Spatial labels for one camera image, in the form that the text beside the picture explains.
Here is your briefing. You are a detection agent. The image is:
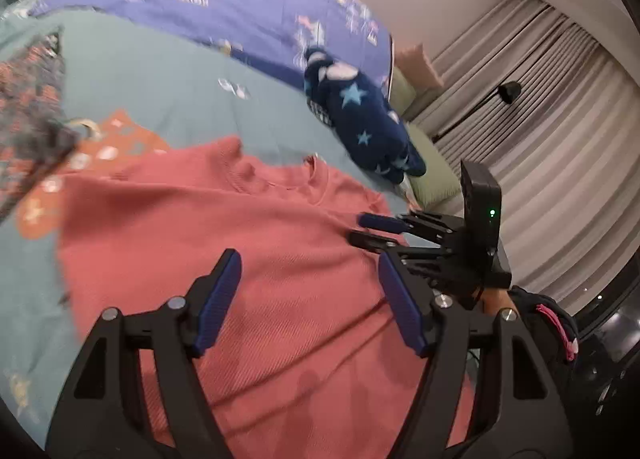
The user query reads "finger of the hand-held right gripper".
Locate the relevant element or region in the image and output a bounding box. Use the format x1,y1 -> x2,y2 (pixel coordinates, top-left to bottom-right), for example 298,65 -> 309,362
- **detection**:
357,212 -> 416,235
347,231 -> 406,253

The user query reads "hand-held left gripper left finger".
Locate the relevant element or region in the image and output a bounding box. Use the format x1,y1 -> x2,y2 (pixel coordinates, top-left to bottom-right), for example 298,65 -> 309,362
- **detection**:
45,249 -> 243,459

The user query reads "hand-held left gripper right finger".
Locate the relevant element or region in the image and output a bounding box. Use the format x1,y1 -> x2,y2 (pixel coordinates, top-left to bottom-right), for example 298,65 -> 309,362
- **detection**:
377,252 -> 573,459

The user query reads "coral long-sleeve shirt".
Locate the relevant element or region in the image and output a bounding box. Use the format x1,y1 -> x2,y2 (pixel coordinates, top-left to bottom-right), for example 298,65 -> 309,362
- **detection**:
55,136 -> 476,459

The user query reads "person's right forearm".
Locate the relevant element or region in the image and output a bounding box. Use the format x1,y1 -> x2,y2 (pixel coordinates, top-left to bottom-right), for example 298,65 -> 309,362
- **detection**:
482,286 -> 583,367

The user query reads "navy star-print garment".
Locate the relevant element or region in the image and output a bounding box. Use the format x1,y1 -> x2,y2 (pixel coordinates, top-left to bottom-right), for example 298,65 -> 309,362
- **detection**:
302,45 -> 428,184

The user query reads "pink wrist band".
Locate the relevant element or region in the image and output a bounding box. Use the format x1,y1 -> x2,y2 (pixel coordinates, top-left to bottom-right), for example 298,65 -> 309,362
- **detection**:
536,303 -> 580,364

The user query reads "grey curtain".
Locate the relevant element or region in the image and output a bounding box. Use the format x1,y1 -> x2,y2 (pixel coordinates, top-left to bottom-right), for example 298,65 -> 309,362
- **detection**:
415,0 -> 640,315

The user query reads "black floor lamp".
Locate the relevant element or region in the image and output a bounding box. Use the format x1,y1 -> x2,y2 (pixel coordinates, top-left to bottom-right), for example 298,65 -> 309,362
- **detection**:
432,81 -> 522,142

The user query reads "teal printed bed sheet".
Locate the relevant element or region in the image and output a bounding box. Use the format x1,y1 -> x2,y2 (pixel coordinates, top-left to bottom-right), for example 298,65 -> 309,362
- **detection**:
0,0 -> 418,445

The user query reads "folded floral cloth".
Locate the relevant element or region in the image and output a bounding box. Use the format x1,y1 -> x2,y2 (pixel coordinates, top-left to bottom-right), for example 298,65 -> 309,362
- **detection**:
0,26 -> 83,224

